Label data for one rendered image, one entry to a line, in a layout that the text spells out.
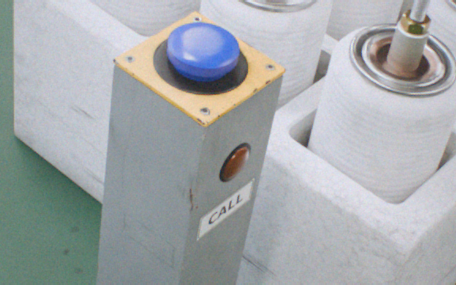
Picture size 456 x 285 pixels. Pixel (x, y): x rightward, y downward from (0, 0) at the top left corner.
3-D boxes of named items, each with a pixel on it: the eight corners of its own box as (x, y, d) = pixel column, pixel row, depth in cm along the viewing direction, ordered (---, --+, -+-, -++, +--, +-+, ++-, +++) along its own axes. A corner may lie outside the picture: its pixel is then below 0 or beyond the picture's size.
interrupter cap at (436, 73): (343, 88, 69) (346, 80, 69) (351, 20, 75) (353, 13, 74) (456, 111, 69) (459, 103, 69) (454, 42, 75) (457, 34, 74)
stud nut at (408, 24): (399, 31, 69) (402, 20, 69) (400, 16, 70) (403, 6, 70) (428, 37, 69) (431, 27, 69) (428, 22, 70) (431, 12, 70)
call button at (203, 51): (248, 73, 60) (255, 44, 58) (202, 104, 57) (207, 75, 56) (197, 38, 61) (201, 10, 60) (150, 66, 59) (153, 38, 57)
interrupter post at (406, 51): (383, 71, 71) (396, 33, 69) (385, 50, 73) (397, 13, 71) (418, 78, 71) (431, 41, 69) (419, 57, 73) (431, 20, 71)
